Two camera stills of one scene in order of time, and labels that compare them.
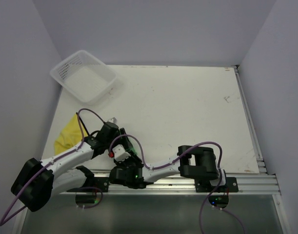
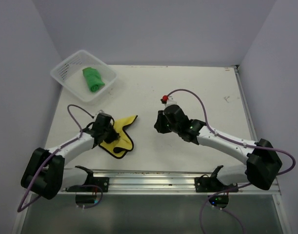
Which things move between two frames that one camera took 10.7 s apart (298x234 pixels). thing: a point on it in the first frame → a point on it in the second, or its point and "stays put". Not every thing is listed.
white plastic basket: x=85 y=75 stays put
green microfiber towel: x=133 y=150 → x=92 y=77
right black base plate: x=204 y=185 stays put
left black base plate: x=93 y=185 stays put
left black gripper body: x=123 y=141 → x=110 y=134
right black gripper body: x=129 y=163 → x=174 y=127
